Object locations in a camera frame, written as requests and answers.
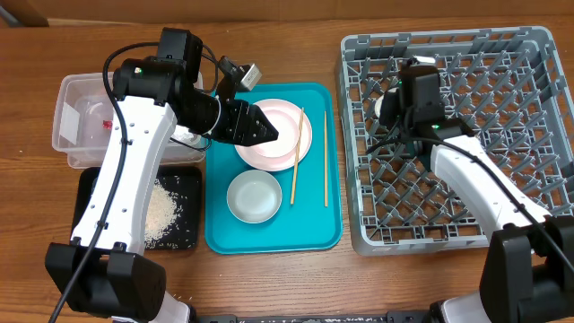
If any white rice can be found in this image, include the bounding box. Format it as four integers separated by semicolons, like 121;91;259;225
144;179;189;249

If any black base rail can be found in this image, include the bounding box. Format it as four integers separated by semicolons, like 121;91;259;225
196;310;428;323

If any white cup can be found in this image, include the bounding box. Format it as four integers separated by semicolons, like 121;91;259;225
374;87;399;118

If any teal plastic tray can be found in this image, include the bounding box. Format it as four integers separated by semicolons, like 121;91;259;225
204;83;344;255

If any grey dish rack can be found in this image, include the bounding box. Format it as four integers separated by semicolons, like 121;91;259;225
336;26;573;256

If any black tray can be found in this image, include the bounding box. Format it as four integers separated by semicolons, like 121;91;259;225
69;165;204;251

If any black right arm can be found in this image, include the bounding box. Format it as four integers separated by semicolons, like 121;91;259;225
374;87;573;322

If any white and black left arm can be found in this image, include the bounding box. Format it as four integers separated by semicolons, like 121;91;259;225
45;57;278;322

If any large white plate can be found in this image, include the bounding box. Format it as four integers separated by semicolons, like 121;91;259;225
235;99;312;171

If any grey bowl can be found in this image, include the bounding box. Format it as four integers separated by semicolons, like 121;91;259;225
226;170;283;224

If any wooden chopstick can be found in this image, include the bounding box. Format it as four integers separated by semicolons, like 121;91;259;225
290;108;305;205
323;111;329;208

